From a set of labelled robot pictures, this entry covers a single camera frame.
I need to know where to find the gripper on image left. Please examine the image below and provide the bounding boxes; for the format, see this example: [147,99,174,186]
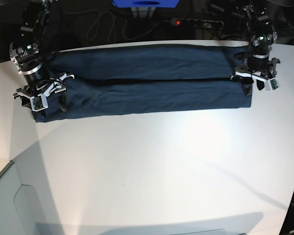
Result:
[13,73,75,112]

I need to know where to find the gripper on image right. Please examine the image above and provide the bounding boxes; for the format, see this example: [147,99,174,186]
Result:
[230,55,281,96]

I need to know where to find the blue T-shirt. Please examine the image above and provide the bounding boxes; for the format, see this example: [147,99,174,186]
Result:
[33,45,252,123]

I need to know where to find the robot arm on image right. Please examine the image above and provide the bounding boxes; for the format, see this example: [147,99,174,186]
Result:
[230,0,280,96]

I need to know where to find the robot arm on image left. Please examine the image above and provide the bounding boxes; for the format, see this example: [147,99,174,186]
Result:
[9,0,74,114]

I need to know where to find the black power strip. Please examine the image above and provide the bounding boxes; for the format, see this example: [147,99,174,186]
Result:
[170,18,224,29]

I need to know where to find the blue box with oval hole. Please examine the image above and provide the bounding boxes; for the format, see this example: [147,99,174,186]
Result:
[112,0,179,8]

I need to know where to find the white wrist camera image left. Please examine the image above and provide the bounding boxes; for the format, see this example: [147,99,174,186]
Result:
[29,94,48,112]

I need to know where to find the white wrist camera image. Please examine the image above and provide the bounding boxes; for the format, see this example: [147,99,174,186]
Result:
[29,94,48,112]
[264,78,279,92]

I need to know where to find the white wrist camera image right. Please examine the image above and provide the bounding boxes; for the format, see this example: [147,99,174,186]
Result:
[264,78,279,92]

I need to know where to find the aluminium profile post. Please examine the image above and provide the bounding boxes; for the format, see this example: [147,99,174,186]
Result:
[130,7,155,19]

